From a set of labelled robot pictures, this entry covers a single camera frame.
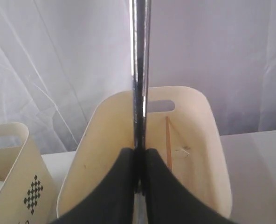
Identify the cream bin with square mark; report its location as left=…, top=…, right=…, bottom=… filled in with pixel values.
left=0, top=122, right=57, bottom=224

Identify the cream bin with triangle mark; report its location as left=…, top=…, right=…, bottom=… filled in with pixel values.
left=56, top=86, right=232, bottom=218

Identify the stainless steel spoon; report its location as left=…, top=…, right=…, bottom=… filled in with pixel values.
left=130, top=0, right=152, bottom=224

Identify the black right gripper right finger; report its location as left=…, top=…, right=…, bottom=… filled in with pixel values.
left=145, top=148, right=233, bottom=224

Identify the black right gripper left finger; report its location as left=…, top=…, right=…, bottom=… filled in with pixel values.
left=52, top=148, right=134, bottom=224

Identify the wooden chopstick apart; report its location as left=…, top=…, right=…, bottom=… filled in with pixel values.
left=165, top=116, right=173, bottom=171

